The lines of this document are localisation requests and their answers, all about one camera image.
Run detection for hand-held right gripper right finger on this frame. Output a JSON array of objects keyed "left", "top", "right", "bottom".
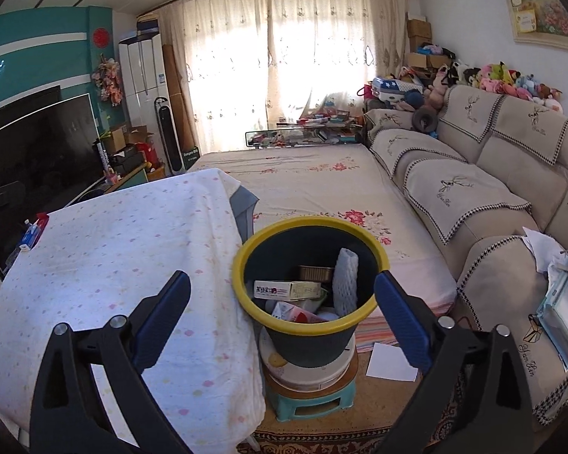
[{"left": 374, "top": 271, "right": 535, "bottom": 454}]

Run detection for patterned rug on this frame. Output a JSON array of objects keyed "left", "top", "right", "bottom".
[{"left": 251, "top": 350, "right": 460, "bottom": 454}]

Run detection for tall white box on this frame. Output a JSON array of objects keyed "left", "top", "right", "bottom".
[{"left": 94, "top": 139, "right": 112, "bottom": 176}]

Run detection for white barcode box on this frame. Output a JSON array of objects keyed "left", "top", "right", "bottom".
[{"left": 253, "top": 280, "right": 328, "bottom": 302}]

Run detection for stack of cardboard boxes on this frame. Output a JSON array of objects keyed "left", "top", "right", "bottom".
[{"left": 404, "top": 14, "right": 453, "bottom": 72}]

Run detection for flat white paper sheet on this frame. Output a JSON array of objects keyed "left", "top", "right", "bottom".
[{"left": 365, "top": 342, "right": 420, "bottom": 382}]

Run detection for plastic bags on sofa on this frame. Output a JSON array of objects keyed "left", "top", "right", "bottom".
[{"left": 535, "top": 250, "right": 568, "bottom": 372}]

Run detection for white dotted tablecloth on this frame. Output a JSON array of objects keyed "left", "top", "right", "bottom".
[{"left": 0, "top": 168, "right": 266, "bottom": 452}]

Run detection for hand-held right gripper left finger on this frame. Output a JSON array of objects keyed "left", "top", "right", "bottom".
[{"left": 30, "top": 271, "right": 192, "bottom": 454}]

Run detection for black storage box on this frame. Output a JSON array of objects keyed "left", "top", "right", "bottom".
[{"left": 111, "top": 144, "right": 143, "bottom": 171}]

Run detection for crumpled white paper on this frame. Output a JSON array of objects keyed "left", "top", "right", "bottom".
[{"left": 522, "top": 227, "right": 566, "bottom": 275}]

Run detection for red snack packet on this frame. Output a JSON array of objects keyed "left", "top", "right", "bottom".
[{"left": 270, "top": 300, "right": 325, "bottom": 323}]

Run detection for blue star-print bag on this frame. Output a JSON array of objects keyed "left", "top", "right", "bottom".
[{"left": 371, "top": 77, "right": 410, "bottom": 101}]

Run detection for pile of plush toys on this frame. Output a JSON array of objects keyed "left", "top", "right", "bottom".
[{"left": 426, "top": 59, "right": 564, "bottom": 114}]

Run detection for grey table cover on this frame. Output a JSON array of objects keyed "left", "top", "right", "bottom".
[{"left": 229, "top": 184, "right": 261, "bottom": 242}]

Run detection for black white tower fan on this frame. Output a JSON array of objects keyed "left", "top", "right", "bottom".
[{"left": 154, "top": 97, "right": 186, "bottom": 176}]

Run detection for smaller black television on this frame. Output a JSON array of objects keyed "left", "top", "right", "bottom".
[{"left": 0, "top": 85, "right": 61, "bottom": 128}]

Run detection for white standing air conditioner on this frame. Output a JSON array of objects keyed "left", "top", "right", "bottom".
[{"left": 118, "top": 31, "right": 171, "bottom": 138}]

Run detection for sheer embroidered curtains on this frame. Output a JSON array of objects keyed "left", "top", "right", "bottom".
[{"left": 158, "top": 0, "right": 410, "bottom": 154}]

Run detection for white round tin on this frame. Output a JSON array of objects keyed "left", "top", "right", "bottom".
[{"left": 258, "top": 326, "right": 358, "bottom": 391}]

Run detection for white foam net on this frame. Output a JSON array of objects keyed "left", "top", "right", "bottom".
[{"left": 330, "top": 247, "right": 359, "bottom": 317}]

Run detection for green plastic stool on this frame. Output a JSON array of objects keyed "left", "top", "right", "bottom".
[{"left": 264, "top": 369, "right": 358, "bottom": 421}]

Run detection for artificial flower bunch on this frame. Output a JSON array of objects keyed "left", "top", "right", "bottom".
[{"left": 91, "top": 54, "right": 124, "bottom": 107}]

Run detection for floral mattress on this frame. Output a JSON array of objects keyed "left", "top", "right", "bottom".
[{"left": 184, "top": 144, "right": 457, "bottom": 355}]

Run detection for brown plastic tray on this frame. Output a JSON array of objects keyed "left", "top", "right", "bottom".
[{"left": 298, "top": 265, "right": 336, "bottom": 283}]

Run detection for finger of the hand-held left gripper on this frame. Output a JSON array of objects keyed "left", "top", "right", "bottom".
[{"left": 0, "top": 181, "right": 28, "bottom": 213}]

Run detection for beige sofa with covers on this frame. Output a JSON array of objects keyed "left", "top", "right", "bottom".
[{"left": 362, "top": 82, "right": 568, "bottom": 429}]

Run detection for round wooden board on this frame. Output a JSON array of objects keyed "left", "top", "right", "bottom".
[{"left": 265, "top": 354, "right": 360, "bottom": 400}]

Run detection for large flat television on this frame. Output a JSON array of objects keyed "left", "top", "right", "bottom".
[{"left": 0, "top": 93, "right": 100, "bottom": 270}]

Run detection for tall cardboard sheet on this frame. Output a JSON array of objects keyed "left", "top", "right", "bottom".
[{"left": 162, "top": 45, "right": 197, "bottom": 149}]

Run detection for grey neck pillow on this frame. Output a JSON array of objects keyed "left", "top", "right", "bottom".
[{"left": 413, "top": 104, "right": 438, "bottom": 133}]

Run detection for cluttered glass table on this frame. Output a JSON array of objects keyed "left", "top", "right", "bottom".
[{"left": 243, "top": 120, "right": 367, "bottom": 149}]

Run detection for open cardboard box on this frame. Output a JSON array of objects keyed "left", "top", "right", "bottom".
[{"left": 123, "top": 125, "right": 154, "bottom": 145}]

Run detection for yellow-rimmed dark bin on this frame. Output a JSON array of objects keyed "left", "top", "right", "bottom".
[{"left": 232, "top": 216, "right": 392, "bottom": 368}]

